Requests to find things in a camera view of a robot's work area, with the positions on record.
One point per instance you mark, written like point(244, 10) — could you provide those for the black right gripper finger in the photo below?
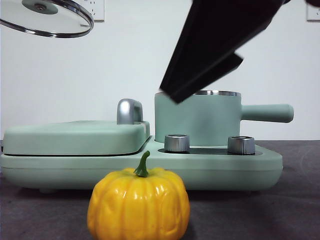
point(212, 37)
point(215, 75)

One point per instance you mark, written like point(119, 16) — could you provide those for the yellow pumpkin with green stem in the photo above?
point(137, 210)

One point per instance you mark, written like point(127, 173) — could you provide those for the glass lid with green knob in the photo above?
point(45, 22)

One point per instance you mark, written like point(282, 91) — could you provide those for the silver control knob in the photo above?
point(176, 143)
point(240, 145)

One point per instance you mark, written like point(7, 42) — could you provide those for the green breakfast machine base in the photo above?
point(225, 172)

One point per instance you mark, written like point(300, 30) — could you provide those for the green griddle cover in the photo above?
point(70, 140)

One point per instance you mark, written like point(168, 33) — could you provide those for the white wall socket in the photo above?
point(313, 13)
point(99, 10)

